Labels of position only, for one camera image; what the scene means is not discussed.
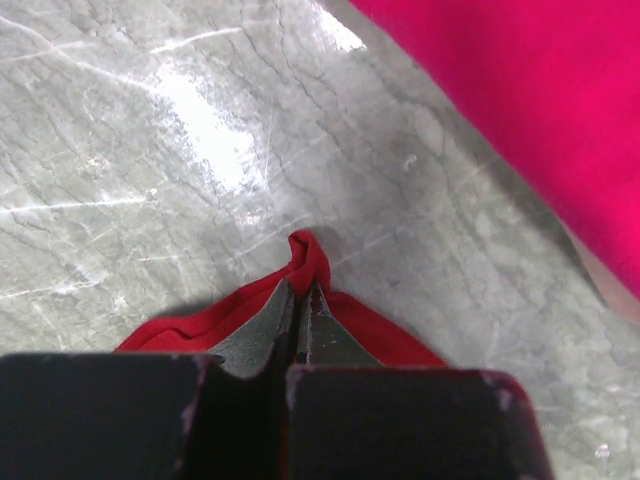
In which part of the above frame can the red t shirt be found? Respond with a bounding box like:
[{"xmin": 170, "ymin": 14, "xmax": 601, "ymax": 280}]
[{"xmin": 116, "ymin": 230, "xmax": 447, "ymax": 368}]

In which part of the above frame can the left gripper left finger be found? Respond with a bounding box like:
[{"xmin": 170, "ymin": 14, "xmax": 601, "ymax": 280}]
[{"xmin": 1, "ymin": 281, "xmax": 295, "ymax": 479}]

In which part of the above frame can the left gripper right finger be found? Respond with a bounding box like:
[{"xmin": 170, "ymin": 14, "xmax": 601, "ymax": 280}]
[{"xmin": 287, "ymin": 286, "xmax": 553, "ymax": 479}]

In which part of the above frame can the folded pink t shirt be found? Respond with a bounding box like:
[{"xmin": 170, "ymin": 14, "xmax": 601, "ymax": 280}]
[{"xmin": 358, "ymin": 1, "xmax": 639, "ymax": 291}]

